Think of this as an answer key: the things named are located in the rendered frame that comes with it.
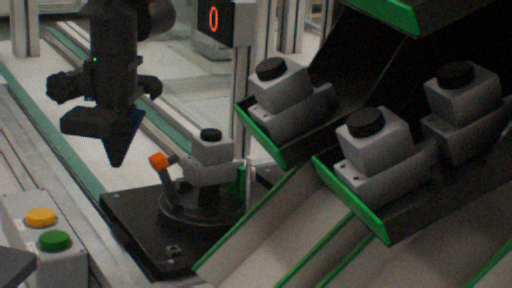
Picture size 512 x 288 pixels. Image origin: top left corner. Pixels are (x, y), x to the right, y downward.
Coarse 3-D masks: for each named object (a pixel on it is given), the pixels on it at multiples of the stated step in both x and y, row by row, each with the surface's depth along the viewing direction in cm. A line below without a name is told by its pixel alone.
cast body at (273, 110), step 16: (272, 64) 72; (288, 64) 73; (256, 80) 72; (272, 80) 71; (288, 80) 71; (304, 80) 72; (256, 96) 74; (272, 96) 71; (288, 96) 72; (304, 96) 72; (320, 96) 73; (336, 96) 76; (256, 112) 74; (272, 112) 72; (288, 112) 72; (304, 112) 73; (320, 112) 74; (272, 128) 72; (288, 128) 73; (304, 128) 73
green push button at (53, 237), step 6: (42, 234) 99; (48, 234) 99; (54, 234) 99; (60, 234) 100; (66, 234) 100; (42, 240) 98; (48, 240) 98; (54, 240) 98; (60, 240) 98; (66, 240) 99; (42, 246) 98; (48, 246) 97; (54, 246) 97; (60, 246) 98; (66, 246) 99
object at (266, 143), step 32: (352, 32) 81; (384, 32) 82; (448, 32) 69; (320, 64) 81; (352, 64) 82; (384, 64) 79; (416, 64) 70; (352, 96) 76; (384, 96) 70; (256, 128) 73; (320, 128) 69; (288, 160) 69
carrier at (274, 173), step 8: (256, 168) 124; (264, 168) 124; (272, 168) 124; (280, 168) 124; (256, 176) 123; (264, 176) 121; (272, 176) 121; (280, 176) 121; (264, 184) 121; (272, 184) 118
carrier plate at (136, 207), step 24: (120, 192) 113; (144, 192) 113; (264, 192) 116; (120, 216) 106; (144, 216) 106; (144, 240) 100; (168, 240) 100; (192, 240) 101; (216, 240) 101; (168, 264) 95; (192, 264) 95
